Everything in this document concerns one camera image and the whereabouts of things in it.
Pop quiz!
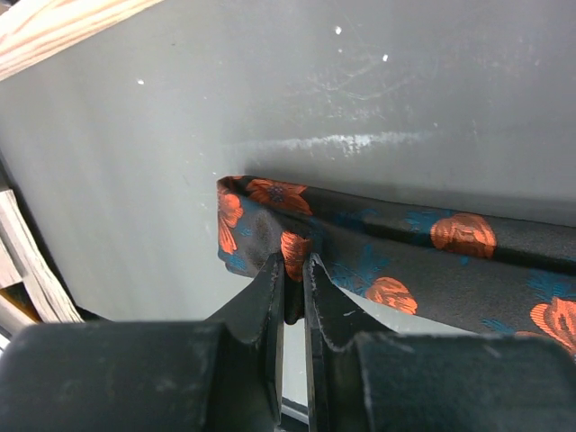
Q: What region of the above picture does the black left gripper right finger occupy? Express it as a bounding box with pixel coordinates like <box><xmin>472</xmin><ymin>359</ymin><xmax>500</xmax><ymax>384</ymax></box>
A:
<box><xmin>303</xmin><ymin>254</ymin><xmax>405</xmax><ymax>431</ymax></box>

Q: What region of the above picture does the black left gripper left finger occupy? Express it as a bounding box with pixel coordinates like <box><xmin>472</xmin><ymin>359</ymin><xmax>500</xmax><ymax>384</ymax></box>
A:
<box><xmin>197</xmin><ymin>254</ymin><xmax>284</xmax><ymax>426</ymax></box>

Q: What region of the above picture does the black orange floral tie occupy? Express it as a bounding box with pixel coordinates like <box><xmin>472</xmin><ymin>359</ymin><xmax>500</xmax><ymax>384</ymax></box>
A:
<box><xmin>217</xmin><ymin>176</ymin><xmax>575</xmax><ymax>352</ymax></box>

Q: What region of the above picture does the wooden compartment tray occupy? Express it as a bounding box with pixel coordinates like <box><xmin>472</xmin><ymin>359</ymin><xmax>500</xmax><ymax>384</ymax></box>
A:
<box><xmin>1</xmin><ymin>0</ymin><xmax>160</xmax><ymax>80</ymax></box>

